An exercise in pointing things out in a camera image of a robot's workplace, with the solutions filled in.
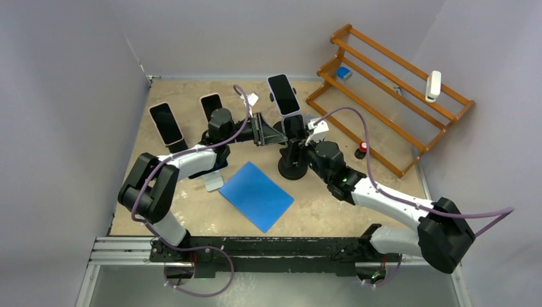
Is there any silver phone stand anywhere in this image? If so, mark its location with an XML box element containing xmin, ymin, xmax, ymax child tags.
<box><xmin>203</xmin><ymin>170</ymin><xmax>224</xmax><ymax>192</ymax></box>

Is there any orange wooden rack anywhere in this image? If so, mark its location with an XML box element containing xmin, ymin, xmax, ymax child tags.
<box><xmin>306</xmin><ymin>24</ymin><xmax>474</xmax><ymax>178</ymax></box>

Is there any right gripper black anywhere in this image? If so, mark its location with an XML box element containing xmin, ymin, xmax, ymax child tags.
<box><xmin>281</xmin><ymin>133</ymin><xmax>332</xmax><ymax>184</ymax></box>

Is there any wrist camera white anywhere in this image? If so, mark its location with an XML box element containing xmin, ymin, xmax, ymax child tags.
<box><xmin>240</xmin><ymin>92</ymin><xmax>259</xmax><ymax>118</ymax></box>
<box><xmin>305</xmin><ymin>118</ymin><xmax>329</xmax><ymax>146</ymax></box>

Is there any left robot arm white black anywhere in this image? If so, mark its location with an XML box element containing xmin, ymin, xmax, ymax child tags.
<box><xmin>118</xmin><ymin>108</ymin><xmax>288</xmax><ymax>262</ymax></box>

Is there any black folding phone stand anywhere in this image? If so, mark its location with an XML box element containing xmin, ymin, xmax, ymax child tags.
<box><xmin>166</xmin><ymin>139</ymin><xmax>189</xmax><ymax>154</ymax></box>

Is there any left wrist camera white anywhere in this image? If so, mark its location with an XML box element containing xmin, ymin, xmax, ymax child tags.
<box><xmin>240</xmin><ymin>92</ymin><xmax>259</xmax><ymax>118</ymax></box>

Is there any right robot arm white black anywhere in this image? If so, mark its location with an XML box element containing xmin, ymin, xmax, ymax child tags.
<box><xmin>278</xmin><ymin>140</ymin><xmax>476</xmax><ymax>274</ymax></box>

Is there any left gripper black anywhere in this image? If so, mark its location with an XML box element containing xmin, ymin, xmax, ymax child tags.
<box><xmin>222</xmin><ymin>112</ymin><xmax>286</xmax><ymax>146</ymax></box>

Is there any far left pink phone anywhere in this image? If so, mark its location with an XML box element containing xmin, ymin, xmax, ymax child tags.
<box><xmin>148</xmin><ymin>102</ymin><xmax>183</xmax><ymax>146</ymax></box>

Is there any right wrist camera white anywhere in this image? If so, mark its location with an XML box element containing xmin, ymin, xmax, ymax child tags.
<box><xmin>305</xmin><ymin>118</ymin><xmax>329</xmax><ymax>146</ymax></box>

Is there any white stapler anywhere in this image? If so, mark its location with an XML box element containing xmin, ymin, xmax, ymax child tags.
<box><xmin>424</xmin><ymin>70</ymin><xmax>442</xmax><ymax>103</ymax></box>

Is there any red black knob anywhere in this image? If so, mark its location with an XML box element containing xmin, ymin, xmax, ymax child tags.
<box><xmin>354</xmin><ymin>142</ymin><xmax>369</xmax><ymax>160</ymax></box>

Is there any blue mat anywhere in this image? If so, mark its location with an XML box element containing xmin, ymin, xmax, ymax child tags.
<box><xmin>219</xmin><ymin>162</ymin><xmax>294</xmax><ymax>233</ymax></box>

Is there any blue white eraser block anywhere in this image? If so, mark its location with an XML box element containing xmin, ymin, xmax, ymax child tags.
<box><xmin>336</xmin><ymin>67</ymin><xmax>352</xmax><ymax>81</ymax></box>

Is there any pink phone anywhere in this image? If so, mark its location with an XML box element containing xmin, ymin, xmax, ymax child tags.
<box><xmin>200</xmin><ymin>93</ymin><xmax>222</xmax><ymax>122</ymax></box>
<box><xmin>148</xmin><ymin>102</ymin><xmax>183</xmax><ymax>146</ymax></box>

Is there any light blue phone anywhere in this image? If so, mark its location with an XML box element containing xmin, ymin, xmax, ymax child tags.
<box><xmin>189</xmin><ymin>158</ymin><xmax>228</xmax><ymax>179</ymax></box>

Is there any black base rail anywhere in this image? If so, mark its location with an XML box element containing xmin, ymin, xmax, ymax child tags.
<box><xmin>88</xmin><ymin>235</ymin><xmax>420</xmax><ymax>281</ymax></box>

